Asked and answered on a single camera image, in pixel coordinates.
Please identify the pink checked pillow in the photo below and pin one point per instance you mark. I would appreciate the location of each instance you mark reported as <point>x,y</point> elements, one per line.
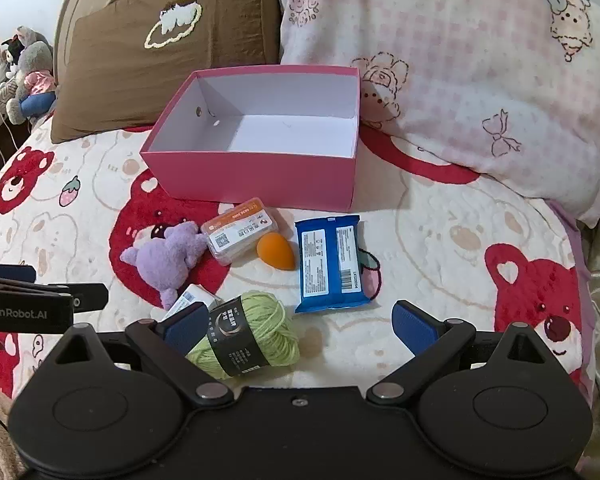
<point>480,85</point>

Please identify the clear plastic box orange label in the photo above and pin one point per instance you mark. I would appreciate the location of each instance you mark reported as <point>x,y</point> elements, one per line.
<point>235,235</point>

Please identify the brown embroidered pillow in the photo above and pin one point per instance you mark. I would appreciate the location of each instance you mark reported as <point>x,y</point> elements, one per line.
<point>115,85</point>

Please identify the blue wipes packet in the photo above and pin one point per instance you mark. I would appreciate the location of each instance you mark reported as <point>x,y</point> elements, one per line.
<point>330,260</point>

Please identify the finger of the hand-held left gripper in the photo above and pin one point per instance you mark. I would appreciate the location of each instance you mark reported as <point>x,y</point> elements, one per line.
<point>5,272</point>
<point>89,296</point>

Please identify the bear print blanket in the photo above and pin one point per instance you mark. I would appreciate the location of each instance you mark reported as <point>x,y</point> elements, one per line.
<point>430,260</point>

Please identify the small white box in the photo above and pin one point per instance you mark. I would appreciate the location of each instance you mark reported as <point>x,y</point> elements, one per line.
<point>192,295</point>

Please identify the orange makeup sponge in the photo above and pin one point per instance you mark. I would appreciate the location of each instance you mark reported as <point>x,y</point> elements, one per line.
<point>275,252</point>

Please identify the grey plush toy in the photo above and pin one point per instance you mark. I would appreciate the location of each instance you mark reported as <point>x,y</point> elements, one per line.
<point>32,67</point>

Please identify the green yarn ball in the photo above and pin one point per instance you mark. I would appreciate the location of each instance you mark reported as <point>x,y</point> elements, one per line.
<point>265,320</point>

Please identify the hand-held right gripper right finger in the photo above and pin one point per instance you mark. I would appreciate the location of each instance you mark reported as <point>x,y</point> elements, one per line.
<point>412,330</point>

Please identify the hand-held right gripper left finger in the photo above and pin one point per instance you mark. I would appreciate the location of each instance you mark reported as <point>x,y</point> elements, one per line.
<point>180,332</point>

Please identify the pink cardboard box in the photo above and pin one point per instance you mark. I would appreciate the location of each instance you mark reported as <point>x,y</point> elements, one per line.
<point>250,175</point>

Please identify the purple plush toy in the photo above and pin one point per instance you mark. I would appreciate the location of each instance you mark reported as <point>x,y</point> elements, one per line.
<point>170,255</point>

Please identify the black white plush toy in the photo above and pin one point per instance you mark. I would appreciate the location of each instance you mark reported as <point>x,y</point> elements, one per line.
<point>14,55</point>

